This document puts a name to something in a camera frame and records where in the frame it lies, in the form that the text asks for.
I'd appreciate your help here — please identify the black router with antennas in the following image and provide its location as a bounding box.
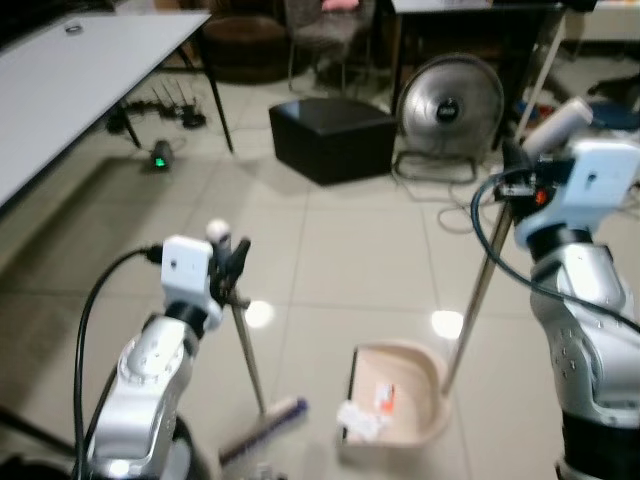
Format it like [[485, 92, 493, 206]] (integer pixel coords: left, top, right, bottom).
[[148, 84, 209, 132]]

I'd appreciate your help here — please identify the round brown pouf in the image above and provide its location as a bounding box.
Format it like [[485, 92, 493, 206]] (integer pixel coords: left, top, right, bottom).
[[199, 10, 292, 86]]

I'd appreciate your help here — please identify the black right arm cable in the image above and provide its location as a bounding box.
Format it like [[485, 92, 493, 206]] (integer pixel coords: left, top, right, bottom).
[[470, 174, 640, 335]]

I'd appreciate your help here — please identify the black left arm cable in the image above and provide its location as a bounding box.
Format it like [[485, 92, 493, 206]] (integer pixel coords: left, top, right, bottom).
[[73, 246, 164, 477]]

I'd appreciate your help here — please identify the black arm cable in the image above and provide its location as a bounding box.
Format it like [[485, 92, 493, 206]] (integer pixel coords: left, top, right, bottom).
[[470, 174, 640, 335], [73, 246, 164, 477]]

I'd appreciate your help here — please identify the white table with black legs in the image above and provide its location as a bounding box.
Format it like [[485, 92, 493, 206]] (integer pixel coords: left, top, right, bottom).
[[0, 10, 237, 209]]

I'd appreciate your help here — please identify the broom with metal handle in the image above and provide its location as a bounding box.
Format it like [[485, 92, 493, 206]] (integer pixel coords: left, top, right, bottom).
[[206, 220, 310, 467]]

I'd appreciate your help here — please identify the black desk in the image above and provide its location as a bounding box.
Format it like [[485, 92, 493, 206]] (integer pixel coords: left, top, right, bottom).
[[388, 0, 567, 151]]

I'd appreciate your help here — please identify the beige long-handled dustpan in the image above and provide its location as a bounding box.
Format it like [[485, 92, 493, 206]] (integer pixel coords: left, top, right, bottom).
[[339, 96, 594, 448]]

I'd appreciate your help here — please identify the white bucket with blue lid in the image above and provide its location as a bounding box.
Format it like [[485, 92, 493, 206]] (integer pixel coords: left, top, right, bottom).
[[588, 99, 640, 135]]

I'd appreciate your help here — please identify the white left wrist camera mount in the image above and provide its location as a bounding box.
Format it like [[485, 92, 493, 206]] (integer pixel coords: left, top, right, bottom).
[[160, 236, 214, 307]]

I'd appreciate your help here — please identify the small device with green light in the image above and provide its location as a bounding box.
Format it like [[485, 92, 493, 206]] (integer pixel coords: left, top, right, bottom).
[[147, 139, 177, 172]]

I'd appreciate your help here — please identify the orange and white packet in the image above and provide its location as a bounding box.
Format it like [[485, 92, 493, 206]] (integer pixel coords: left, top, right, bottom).
[[374, 383, 399, 417]]

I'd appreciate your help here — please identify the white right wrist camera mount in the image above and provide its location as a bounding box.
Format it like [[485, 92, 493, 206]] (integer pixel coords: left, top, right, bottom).
[[545, 139, 640, 248]]

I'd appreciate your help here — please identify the dark metal-legged chair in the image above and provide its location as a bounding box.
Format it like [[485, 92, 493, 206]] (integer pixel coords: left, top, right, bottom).
[[282, 0, 378, 93]]

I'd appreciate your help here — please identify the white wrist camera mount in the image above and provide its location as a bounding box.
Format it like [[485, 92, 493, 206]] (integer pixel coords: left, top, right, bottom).
[[160, 236, 214, 307], [545, 139, 640, 248]]

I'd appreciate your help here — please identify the black robot leg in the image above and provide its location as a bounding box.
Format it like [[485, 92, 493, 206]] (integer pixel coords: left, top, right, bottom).
[[166, 418, 221, 480]]

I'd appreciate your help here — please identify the round metal floor fan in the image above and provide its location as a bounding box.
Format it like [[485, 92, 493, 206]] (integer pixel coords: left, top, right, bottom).
[[393, 54, 507, 187]]

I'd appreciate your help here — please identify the black cube ottoman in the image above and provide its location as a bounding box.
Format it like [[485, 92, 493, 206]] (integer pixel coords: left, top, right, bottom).
[[268, 96, 399, 187]]

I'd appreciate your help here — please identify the crumpled white paper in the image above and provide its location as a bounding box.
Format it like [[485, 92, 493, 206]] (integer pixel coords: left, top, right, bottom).
[[336, 400, 393, 443]]

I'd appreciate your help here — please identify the white leaning stick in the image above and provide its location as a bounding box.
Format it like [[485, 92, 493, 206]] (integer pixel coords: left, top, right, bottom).
[[512, 8, 569, 143]]

